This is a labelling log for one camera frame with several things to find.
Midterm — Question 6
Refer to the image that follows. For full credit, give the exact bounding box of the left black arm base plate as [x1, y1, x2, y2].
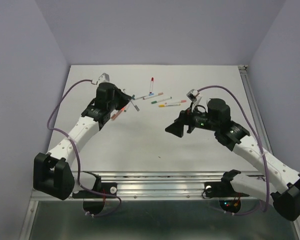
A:
[72, 182, 118, 199]

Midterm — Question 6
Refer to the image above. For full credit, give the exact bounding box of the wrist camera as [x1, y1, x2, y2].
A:
[98, 73, 110, 83]
[186, 89, 200, 102]

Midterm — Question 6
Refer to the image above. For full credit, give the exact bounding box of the pink capped marker pen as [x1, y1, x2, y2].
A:
[164, 99, 187, 105]

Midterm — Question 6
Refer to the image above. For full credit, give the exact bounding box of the aluminium right side rail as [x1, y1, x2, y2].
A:
[238, 65, 273, 153]

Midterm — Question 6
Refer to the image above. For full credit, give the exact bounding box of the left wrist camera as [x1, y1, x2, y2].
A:
[98, 73, 110, 83]

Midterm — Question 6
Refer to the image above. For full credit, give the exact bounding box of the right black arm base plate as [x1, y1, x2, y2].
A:
[202, 181, 249, 199]

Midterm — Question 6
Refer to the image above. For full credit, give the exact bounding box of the peach capped marker pen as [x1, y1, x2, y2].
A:
[143, 92, 164, 100]

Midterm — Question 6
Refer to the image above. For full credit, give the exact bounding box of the red capped marker pen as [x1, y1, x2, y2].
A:
[149, 77, 154, 94]

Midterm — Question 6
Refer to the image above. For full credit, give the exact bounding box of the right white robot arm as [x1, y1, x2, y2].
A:
[165, 98, 300, 221]

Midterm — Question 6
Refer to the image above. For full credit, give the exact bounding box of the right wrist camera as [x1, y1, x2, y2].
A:
[186, 89, 200, 102]

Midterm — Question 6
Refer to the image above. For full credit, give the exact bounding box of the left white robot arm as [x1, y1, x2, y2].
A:
[33, 82, 132, 200]

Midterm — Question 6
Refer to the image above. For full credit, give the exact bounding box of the grey capped marker pen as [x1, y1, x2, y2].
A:
[126, 98, 140, 112]

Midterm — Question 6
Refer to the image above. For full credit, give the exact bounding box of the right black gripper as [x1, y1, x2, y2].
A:
[165, 100, 219, 136]

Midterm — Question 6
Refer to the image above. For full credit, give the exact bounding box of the aluminium front rail frame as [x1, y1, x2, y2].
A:
[20, 171, 300, 240]

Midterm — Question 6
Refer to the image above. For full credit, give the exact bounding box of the yellow capped marker pen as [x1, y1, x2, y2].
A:
[158, 103, 181, 108]

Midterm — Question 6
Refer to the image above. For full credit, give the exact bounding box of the brown capped marker pen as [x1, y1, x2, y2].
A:
[110, 109, 123, 121]

